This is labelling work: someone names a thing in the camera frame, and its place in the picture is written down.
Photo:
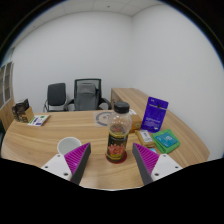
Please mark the grey mesh office chair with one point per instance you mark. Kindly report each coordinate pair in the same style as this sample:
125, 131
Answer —
87, 96

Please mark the black office chair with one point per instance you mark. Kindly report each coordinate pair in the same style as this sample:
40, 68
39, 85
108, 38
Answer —
56, 96

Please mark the orange-brown box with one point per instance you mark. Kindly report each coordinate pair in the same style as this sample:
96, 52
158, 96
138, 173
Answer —
136, 122

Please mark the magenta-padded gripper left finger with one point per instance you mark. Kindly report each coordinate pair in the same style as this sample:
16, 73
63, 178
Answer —
78, 158

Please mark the small tan box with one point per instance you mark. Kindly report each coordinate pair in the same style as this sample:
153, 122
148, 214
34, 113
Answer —
145, 137

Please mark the wooden cabinet with glass doors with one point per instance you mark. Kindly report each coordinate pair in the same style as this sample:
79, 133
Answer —
5, 96

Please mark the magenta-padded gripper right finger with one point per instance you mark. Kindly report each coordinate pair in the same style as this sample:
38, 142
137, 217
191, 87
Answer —
146, 158

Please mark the flat round red coaster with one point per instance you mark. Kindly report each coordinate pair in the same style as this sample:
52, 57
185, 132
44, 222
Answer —
116, 161

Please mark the clear drink bottle black cap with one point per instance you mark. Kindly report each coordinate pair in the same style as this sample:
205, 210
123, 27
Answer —
118, 133

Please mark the white green printed leaflet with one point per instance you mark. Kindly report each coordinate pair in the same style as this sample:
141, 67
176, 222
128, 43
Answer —
38, 120

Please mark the purple pouch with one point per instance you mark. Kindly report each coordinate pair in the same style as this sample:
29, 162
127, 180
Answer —
154, 114

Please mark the green packets stack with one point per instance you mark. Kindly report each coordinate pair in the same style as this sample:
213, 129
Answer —
165, 140

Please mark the small dark brown box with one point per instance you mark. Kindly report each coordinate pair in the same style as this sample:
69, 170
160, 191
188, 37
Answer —
20, 108

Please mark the wooden side cabinet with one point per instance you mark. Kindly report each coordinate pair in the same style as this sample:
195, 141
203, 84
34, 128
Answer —
128, 96

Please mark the small blue packet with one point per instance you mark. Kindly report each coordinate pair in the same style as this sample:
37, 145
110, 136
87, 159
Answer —
153, 150

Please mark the white mug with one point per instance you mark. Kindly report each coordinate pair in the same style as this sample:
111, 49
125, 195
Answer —
67, 145

